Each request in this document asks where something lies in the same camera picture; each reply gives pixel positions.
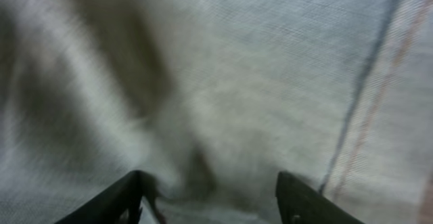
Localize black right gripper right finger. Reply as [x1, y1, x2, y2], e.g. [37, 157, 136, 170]
[275, 172, 363, 224]

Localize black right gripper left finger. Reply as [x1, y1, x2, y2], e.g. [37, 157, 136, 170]
[56, 171, 166, 224]

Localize light blue denim shorts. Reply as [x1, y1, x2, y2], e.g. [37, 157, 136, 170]
[1, 0, 432, 223]

